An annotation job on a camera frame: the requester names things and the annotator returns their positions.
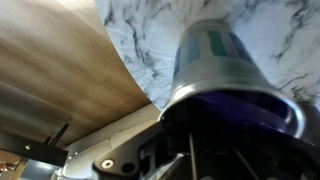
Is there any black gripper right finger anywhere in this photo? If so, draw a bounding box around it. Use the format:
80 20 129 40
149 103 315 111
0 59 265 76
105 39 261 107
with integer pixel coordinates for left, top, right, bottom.
199 133 320 180

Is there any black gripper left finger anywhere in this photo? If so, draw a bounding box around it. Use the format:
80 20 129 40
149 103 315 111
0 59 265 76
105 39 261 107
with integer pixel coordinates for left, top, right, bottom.
91 99 201 180

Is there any blue plastic lid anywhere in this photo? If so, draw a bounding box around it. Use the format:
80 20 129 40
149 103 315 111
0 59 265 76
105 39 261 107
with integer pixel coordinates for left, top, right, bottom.
186 91 294 134

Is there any silver metal cup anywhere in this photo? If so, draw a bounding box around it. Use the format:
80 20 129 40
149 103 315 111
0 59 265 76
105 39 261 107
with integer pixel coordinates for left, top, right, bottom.
159 19 306 139

